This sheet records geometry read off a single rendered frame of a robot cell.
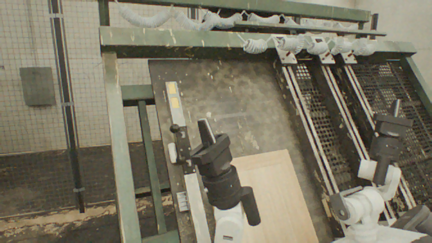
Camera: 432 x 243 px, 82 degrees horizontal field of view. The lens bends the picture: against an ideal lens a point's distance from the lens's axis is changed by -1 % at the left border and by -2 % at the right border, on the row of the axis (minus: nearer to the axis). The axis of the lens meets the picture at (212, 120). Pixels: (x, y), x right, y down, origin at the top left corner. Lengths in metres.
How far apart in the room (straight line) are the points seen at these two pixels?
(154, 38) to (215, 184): 0.80
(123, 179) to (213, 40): 0.76
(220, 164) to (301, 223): 0.73
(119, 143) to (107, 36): 0.46
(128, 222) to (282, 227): 0.63
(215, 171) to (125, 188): 0.47
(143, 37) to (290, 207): 0.99
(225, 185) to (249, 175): 0.56
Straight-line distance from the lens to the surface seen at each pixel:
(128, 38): 1.19
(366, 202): 0.75
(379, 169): 1.00
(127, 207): 0.97
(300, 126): 1.36
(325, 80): 1.62
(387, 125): 1.03
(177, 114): 1.10
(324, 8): 2.33
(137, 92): 1.20
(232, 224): 0.63
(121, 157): 1.00
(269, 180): 1.19
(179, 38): 1.24
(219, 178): 0.60
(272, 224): 1.17
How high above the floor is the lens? 1.77
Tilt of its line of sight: 14 degrees down
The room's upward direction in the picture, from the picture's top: straight up
